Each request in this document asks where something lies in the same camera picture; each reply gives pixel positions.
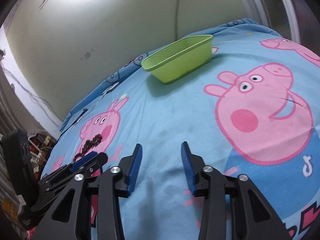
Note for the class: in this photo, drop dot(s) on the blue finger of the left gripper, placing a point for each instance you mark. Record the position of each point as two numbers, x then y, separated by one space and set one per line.
81 162

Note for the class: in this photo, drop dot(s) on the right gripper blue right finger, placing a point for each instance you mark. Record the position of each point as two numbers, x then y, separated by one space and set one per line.
193 165

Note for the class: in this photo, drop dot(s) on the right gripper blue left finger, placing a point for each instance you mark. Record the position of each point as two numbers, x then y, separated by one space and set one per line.
130 166

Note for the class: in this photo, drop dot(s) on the cluttered side shelf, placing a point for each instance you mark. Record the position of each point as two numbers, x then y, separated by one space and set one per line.
33 198

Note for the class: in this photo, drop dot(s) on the blue Peppa Pig bedsheet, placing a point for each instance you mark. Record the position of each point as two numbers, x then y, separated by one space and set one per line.
253 110

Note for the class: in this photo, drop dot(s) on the white power bank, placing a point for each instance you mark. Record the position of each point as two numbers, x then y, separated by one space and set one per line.
111 88

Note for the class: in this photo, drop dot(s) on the green plastic basket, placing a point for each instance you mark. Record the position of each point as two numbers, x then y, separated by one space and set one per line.
179 58

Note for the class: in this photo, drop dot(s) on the wall socket plate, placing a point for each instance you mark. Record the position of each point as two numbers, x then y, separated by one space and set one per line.
87 55

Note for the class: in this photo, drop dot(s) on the window frame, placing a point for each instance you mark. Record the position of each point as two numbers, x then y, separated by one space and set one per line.
278 15

